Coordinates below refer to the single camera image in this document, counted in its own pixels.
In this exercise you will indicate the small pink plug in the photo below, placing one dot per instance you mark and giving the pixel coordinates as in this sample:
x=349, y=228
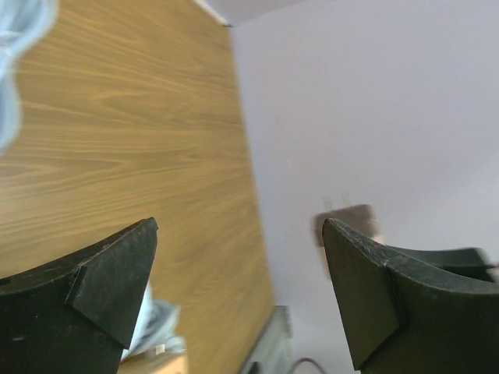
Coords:
x=360, y=217

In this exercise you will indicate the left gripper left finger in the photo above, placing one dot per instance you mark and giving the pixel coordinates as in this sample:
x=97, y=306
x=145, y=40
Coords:
x=77, y=314

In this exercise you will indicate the orange cube socket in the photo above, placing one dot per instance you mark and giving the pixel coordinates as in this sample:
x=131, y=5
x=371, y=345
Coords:
x=164, y=363

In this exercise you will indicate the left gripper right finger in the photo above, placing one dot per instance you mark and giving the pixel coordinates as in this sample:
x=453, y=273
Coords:
x=412, y=311

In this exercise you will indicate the aluminium rail frame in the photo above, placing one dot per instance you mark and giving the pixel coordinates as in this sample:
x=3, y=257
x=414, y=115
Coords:
x=272, y=353

